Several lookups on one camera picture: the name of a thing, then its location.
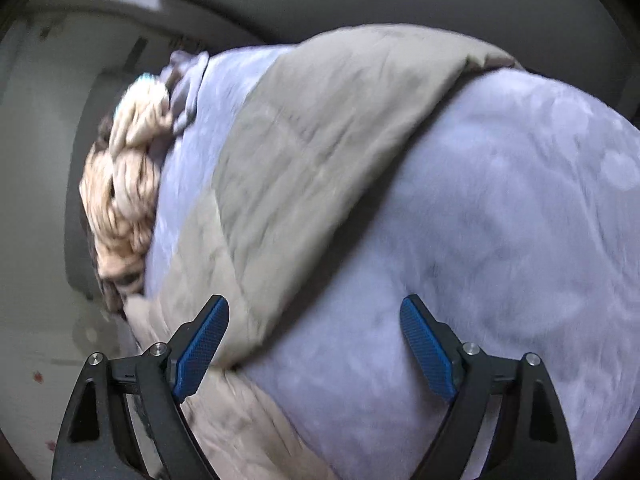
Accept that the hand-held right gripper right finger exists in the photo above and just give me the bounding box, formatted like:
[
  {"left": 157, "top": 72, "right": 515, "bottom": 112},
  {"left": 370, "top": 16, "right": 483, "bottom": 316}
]
[{"left": 399, "top": 294, "right": 578, "bottom": 480}]

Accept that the lavender plush blanket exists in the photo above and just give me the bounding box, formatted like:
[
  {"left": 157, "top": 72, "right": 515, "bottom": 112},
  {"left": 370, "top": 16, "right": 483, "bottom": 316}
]
[{"left": 142, "top": 47, "right": 640, "bottom": 480}]

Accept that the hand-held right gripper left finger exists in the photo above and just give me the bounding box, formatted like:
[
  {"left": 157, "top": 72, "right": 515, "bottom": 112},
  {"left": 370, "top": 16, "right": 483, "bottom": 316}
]
[{"left": 52, "top": 294, "right": 230, "bottom": 480}]

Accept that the grey purple cloth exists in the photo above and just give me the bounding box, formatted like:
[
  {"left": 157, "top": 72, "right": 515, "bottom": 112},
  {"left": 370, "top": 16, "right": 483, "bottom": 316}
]
[{"left": 159, "top": 51, "right": 212, "bottom": 137}]

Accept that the beige puffer jacket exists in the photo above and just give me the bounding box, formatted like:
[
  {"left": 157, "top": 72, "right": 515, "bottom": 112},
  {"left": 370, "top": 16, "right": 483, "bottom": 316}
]
[{"left": 122, "top": 25, "right": 524, "bottom": 480}]

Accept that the cream chunky knit cloth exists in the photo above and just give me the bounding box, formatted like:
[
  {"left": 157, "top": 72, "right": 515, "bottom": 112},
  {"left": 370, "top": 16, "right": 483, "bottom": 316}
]
[{"left": 79, "top": 74, "right": 177, "bottom": 295}]

